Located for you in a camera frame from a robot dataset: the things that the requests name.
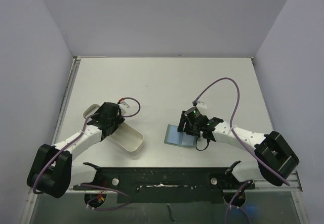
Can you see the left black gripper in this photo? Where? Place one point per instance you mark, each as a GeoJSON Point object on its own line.
{"type": "Point", "coordinates": [117, 120]}

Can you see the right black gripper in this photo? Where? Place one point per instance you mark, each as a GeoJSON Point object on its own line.
{"type": "Point", "coordinates": [187, 127]}

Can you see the blue credit card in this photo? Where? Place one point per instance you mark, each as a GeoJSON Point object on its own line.
{"type": "Point", "coordinates": [174, 136]}

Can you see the green card holder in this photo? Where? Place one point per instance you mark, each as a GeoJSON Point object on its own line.
{"type": "Point", "coordinates": [188, 140]}

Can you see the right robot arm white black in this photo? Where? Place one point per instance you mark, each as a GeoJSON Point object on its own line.
{"type": "Point", "coordinates": [274, 158]}

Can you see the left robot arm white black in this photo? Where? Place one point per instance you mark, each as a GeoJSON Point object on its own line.
{"type": "Point", "coordinates": [51, 171]}

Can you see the white oblong tray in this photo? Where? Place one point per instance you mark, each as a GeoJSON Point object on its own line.
{"type": "Point", "coordinates": [125, 136]}

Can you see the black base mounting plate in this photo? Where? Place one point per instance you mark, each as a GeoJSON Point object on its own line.
{"type": "Point", "coordinates": [165, 185]}

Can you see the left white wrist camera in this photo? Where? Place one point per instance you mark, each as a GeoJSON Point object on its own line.
{"type": "Point", "coordinates": [124, 107]}

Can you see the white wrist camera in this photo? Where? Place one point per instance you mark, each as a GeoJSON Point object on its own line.
{"type": "Point", "coordinates": [200, 104]}
{"type": "Point", "coordinates": [124, 107]}

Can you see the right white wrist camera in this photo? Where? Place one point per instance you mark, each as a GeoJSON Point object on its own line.
{"type": "Point", "coordinates": [200, 104]}

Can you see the aluminium left side rail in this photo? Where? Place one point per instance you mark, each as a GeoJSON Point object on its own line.
{"type": "Point", "coordinates": [66, 97]}

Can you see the aluminium rail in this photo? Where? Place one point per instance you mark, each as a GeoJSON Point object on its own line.
{"type": "Point", "coordinates": [66, 97]}
{"type": "Point", "coordinates": [293, 179]}

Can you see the aluminium front rail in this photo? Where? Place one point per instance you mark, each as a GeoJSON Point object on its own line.
{"type": "Point", "coordinates": [293, 179]}

